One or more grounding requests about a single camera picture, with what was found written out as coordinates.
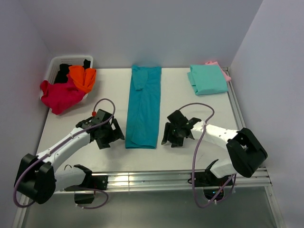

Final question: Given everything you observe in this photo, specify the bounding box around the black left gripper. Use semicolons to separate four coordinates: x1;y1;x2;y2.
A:
95;118;124;149

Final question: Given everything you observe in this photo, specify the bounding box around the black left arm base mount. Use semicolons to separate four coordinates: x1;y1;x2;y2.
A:
64;175;109;209

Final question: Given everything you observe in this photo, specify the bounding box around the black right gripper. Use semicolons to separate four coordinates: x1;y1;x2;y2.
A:
161;121;184;147

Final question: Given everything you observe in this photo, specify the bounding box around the aluminium table edge rail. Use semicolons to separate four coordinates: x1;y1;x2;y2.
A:
55;168;272;192

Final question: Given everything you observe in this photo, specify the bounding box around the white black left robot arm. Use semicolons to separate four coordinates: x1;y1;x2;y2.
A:
14;109;124;204

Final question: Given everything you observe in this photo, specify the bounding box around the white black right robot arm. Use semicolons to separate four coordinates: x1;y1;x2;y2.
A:
161;110;268;187

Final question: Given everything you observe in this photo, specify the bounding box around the folded mint t shirt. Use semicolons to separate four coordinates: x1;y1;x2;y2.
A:
187;65;228;95

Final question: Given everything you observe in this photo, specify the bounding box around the white plastic laundry basket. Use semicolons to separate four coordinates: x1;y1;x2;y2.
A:
40;56;93;104

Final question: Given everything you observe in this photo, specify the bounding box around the black t shirt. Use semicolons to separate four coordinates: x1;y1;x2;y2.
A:
54;59;91;84

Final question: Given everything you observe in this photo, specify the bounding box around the magenta t shirt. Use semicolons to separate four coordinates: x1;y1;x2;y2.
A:
40;78;86;115

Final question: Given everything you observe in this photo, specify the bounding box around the folded pink t shirt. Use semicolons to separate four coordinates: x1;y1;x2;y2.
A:
205;61;231;83

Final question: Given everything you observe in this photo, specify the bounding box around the teal t shirt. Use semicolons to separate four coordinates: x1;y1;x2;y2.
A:
125;65;162;149

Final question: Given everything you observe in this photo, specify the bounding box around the orange t shirt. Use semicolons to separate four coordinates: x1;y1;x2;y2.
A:
68;66;96;94

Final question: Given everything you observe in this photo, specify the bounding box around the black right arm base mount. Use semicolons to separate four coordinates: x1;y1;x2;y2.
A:
194;171;230;200

